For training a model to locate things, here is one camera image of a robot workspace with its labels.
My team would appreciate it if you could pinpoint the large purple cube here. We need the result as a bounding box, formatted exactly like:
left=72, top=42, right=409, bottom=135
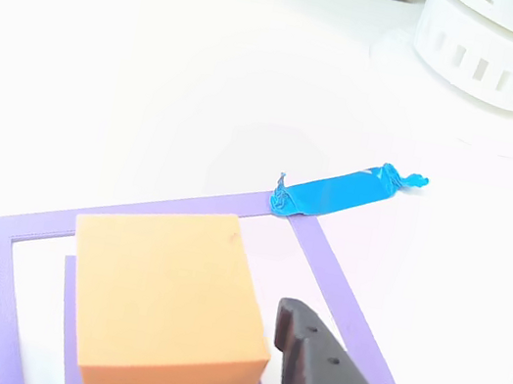
left=42, top=253, right=289, bottom=384

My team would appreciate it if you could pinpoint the orange cube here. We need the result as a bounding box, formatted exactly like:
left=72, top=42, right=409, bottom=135
left=47, top=187, right=295, bottom=384

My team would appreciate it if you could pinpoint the purple square frame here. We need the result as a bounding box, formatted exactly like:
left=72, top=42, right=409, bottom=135
left=0, top=144, right=458, bottom=384

